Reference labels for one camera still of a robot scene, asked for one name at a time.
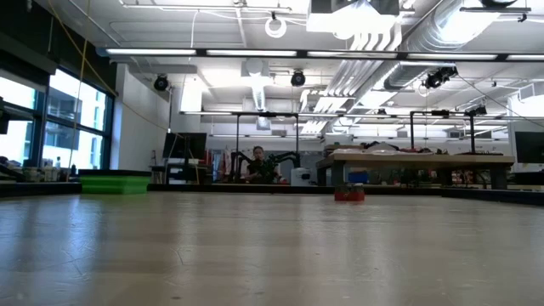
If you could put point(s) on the pile of clothes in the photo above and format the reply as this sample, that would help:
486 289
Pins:
382 147

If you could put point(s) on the black metal station frame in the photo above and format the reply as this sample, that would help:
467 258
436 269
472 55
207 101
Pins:
472 132
268 114

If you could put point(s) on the person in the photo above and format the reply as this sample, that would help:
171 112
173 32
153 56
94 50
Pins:
258 153

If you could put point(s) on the blue box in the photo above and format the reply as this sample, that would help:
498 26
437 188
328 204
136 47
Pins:
358 177

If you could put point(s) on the black table edge rail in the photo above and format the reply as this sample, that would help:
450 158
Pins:
255 188

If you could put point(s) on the black ceiling camera cluster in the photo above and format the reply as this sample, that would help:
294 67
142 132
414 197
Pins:
440 77

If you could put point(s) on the black computer monitor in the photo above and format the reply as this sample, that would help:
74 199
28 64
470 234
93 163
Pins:
185 145
530 147

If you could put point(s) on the white light tube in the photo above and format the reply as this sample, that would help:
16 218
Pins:
251 53
352 54
451 56
151 52
525 57

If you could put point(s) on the green bin with black lid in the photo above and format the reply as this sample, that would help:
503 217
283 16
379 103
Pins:
115 185

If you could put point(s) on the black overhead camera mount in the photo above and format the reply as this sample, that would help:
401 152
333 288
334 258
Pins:
497 3

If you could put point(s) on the white box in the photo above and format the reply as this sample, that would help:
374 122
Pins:
299 176

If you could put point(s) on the silver ventilation duct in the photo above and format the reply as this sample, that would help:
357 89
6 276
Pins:
442 30

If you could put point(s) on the red container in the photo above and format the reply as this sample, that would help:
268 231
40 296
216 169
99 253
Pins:
348 195

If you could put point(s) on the black hanging spotlight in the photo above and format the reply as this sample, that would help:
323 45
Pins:
161 83
298 79

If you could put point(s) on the black background robot arm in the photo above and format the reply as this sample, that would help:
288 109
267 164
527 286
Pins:
238 157
289 155

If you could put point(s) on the white ceiling vent unit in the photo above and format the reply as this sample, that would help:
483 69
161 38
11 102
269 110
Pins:
353 21

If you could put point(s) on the large window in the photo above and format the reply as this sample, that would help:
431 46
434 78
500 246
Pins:
64 102

